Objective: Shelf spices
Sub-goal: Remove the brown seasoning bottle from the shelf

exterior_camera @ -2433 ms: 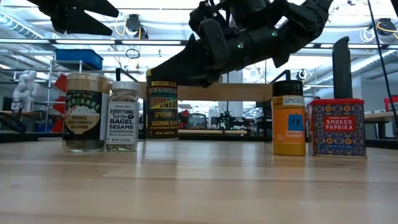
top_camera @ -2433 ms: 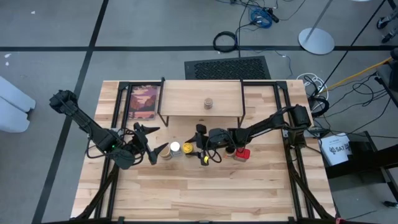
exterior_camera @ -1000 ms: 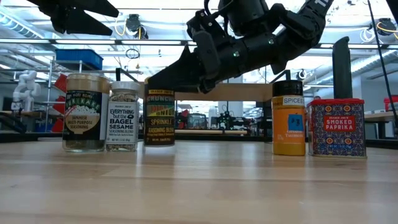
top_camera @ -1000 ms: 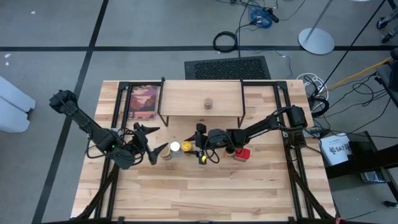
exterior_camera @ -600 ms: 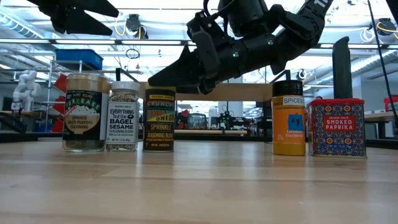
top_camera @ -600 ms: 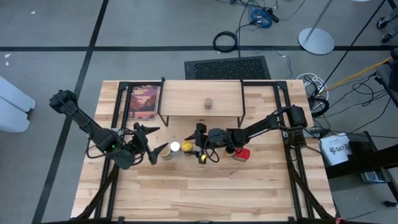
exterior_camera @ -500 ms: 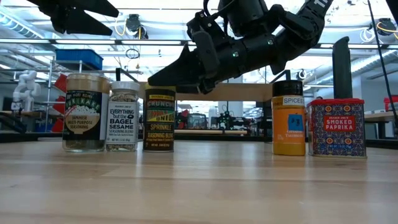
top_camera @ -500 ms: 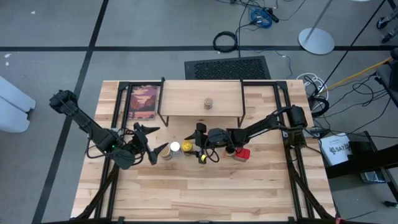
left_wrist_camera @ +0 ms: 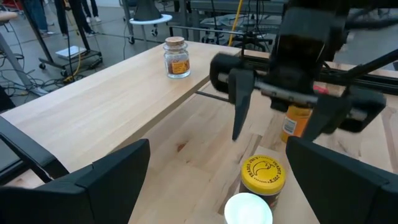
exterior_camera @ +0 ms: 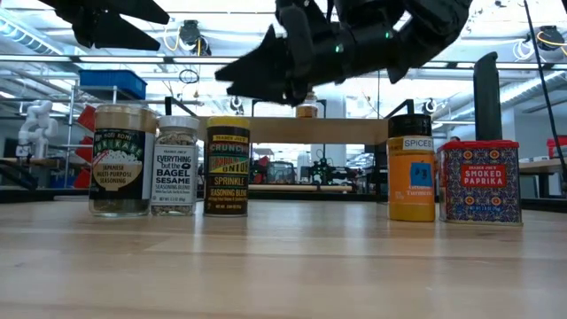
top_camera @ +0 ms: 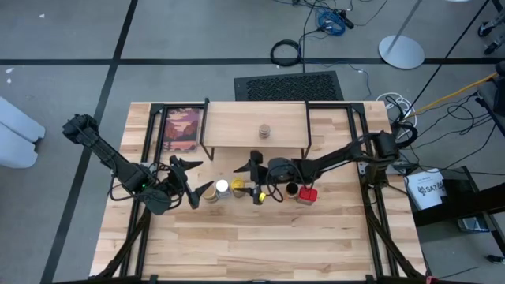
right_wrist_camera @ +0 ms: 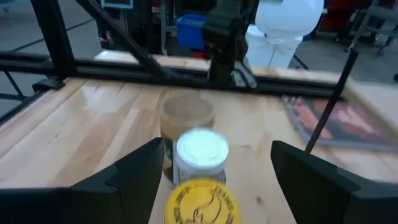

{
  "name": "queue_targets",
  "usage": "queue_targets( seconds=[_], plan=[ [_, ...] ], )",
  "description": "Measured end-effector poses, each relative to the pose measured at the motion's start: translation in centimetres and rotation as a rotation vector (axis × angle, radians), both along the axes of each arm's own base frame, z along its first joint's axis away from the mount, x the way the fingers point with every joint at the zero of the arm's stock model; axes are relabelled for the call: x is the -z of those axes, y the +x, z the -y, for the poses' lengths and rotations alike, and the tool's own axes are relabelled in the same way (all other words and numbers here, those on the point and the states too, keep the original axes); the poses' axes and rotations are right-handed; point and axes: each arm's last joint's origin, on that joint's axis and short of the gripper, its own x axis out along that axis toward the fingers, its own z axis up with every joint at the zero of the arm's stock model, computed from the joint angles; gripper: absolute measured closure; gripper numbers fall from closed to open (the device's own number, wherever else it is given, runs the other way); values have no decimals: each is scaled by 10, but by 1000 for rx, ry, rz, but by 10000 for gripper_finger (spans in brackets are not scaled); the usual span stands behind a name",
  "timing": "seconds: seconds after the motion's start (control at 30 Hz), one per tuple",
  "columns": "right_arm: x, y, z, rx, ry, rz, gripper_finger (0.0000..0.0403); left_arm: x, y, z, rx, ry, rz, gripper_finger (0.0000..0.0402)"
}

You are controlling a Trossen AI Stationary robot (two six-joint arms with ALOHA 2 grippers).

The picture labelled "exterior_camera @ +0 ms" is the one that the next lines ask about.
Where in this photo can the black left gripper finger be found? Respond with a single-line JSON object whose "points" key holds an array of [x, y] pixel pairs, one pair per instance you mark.
{"points": [[115, 37], [142, 11]]}

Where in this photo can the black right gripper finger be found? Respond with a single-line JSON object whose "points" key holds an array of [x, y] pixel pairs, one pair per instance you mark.
{"points": [[261, 62], [270, 94]]}

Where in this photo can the chili onion can yellow lid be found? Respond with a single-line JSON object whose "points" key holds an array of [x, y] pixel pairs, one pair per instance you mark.
{"points": [[227, 177]]}

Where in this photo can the bagel sesame jar white lid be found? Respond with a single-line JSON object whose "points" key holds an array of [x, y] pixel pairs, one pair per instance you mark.
{"points": [[175, 173]]}

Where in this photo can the furikake jar with tan lid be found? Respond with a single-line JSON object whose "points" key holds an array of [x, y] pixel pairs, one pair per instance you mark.
{"points": [[119, 168]]}

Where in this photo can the orange turmeric bottle black lid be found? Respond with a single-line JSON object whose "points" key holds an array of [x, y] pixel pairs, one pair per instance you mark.
{"points": [[409, 195]]}

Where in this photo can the smoked paprika tin red lid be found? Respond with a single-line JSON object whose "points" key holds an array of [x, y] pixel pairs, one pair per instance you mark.
{"points": [[480, 186]]}

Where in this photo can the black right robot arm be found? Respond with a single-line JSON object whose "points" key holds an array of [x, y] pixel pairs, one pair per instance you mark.
{"points": [[434, 26]]}

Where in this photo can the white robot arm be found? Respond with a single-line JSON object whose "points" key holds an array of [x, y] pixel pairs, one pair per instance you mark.
{"points": [[37, 124]]}

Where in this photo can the wooden shelf with black legs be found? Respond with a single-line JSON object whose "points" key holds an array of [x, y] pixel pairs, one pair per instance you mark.
{"points": [[310, 130]]}

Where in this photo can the blue storage bin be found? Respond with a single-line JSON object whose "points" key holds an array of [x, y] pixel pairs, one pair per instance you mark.
{"points": [[111, 84]]}

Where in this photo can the long tan tube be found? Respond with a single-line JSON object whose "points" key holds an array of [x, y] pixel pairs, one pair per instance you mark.
{"points": [[301, 188]]}

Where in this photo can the red bin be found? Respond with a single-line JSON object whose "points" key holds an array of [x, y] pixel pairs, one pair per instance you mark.
{"points": [[557, 148]]}

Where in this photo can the black upright post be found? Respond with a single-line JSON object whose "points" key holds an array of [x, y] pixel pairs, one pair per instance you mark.
{"points": [[487, 97]]}

